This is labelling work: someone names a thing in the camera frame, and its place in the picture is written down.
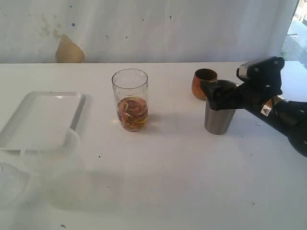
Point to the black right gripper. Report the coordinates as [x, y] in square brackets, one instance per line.
[261, 96]

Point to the stainless steel cup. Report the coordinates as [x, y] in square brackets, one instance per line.
[217, 122]

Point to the clear plastic shaker cup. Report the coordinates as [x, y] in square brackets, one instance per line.
[130, 89]

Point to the clear plastic lid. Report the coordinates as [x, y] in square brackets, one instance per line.
[13, 186]

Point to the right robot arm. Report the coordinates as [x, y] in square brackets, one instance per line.
[292, 124]

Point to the brown food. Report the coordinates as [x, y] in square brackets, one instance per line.
[136, 126]

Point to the white rectangular tray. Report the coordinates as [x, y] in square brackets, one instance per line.
[42, 120]

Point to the translucent plastic container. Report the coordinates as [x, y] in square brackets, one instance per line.
[59, 178]

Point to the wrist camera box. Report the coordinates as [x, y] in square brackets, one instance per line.
[263, 69]

